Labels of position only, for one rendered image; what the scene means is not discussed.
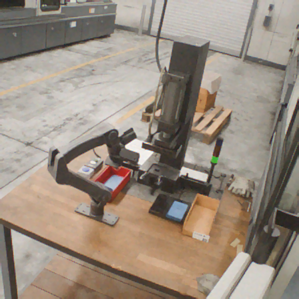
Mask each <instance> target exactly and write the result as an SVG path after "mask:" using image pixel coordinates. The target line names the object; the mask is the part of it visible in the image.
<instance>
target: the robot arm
mask: <svg viewBox="0 0 299 299"><path fill-rule="evenodd" d="M135 139H137V135H136V133H135V132H134V130H133V128H132V126H130V125H129V124H128V123H127V124H126V125H125V126H123V127H121V128H120V129H115V128H114V127H113V126H112V125H111V124H110V123H108V122H103V123H101V124H99V125H97V126H96V127H95V129H93V130H91V131H90V132H89V133H87V134H85V135H83V136H81V137H80V138H78V139H76V140H74V141H72V142H70V143H67V144H65V145H61V146H60V147H58V148H56V147H55V146H52V147H50V148H49V155H48V160H47V170H48V172H49V173H50V174H51V175H52V177H53V178H54V180H55V181H56V182H57V184H59V185H68V186H72V187H74V188H77V189H79V190H81V191H82V192H84V193H86V194H89V195H90V198H91V203H90V205H89V204H86V203H83V202H80V203H79V204H78V206H77V207H76V208H75V212H76V213H78V214H81V215H84V216H87V217H88V218H91V219H94V220H97V221H99V222H102V223H104V224H107V225H110V226H114V225H115V224H116V222H117V221H118V220H119V216H117V215H115V214H111V213H109V212H106V211H104V206H106V203H107V202H108V201H109V200H110V198H111V192H110V191H109V190H108V189H107V188H106V187H105V186H104V185H103V184H102V183H100V182H98V181H97V182H93V181H91V180H89V179H87V178H85V177H83V176H81V175H79V174H77V172H75V171H73V170H72V169H70V168H68V167H67V164H68V163H70V162H71V161H72V160H74V159H75V158H77V157H78V156H80V155H81V154H84V153H85V152H88V151H89V150H92V149H93V148H95V147H99V146H102V145H104V144H106V146H107V150H108V156H107V159H106V161H105V165H106V166H111V167H112V168H113V169H114V170H116V171H118V170H119V169H120V168H121V165H122V163H123V161H125V162H127V163H129V164H130V165H131V166H136V165H138V163H139V159H140V153H139V152H135V151H132V150H130V149H127V148H125V146H126V145H127V144H129V143H130V142H132V141H133V140H135ZM120 143H121V144H120Z"/></svg>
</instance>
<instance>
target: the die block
mask: <svg viewBox="0 0 299 299"><path fill-rule="evenodd" d="M143 174H145V172H141V171H139V173H138V177H137V182H138V183H141V184H144V185H147V186H148V185H149V184H150V182H151V181H152V180H153V178H155V179H157V178H158V177H157V176H153V175H151V174H148V175H147V177H146V178H145V180H140V178H141V176H142V175H143ZM179 178H180V176H178V178H177V180H176V182H173V181H170V180H167V179H164V178H161V180H162V181H163V183H162V186H161V190H160V191H163V192H167V193H169V194H173V193H174V190H175V189H176V187H177V185H178V181H179Z"/></svg>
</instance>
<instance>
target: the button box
mask: <svg viewBox="0 0 299 299"><path fill-rule="evenodd" d="M93 150H94V152H95V154H96V155H97V156H99V158H97V157H94V156H93V157H92V158H91V159H90V160H89V161H88V162H87V163H86V164H85V165H84V166H85V167H88V168H91V169H94V173H95V172H96V171H97V170H98V169H99V168H100V167H101V166H102V165H103V160H101V156H100V155H98V154H97V153H96V151H95V148H94V149H93ZM93 158H97V159H98V162H96V163H95V165H92V164H90V162H93Z"/></svg>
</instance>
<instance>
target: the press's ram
mask: <svg viewBox="0 0 299 299"><path fill-rule="evenodd" d="M183 130H184V129H183V128H181V127H180V128H179V130H177V132H176V133H175V135H171V134H170V133H167V132H164V131H163V132H161V133H160V134H159V135H158V136H157V137H155V136H147V137H146V138H145V139H144V140H143V142H142V146H141V148H143V149H145V150H149V151H152V152H156V153H158V154H163V155H165V156H169V158H174V159H176V158H177V155H178V154H179V152H180V150H181V147H182V145H181V144H180V143H177V142H176V139H177V138H178V136H179V135H180V134H181V132H182V131H183Z"/></svg>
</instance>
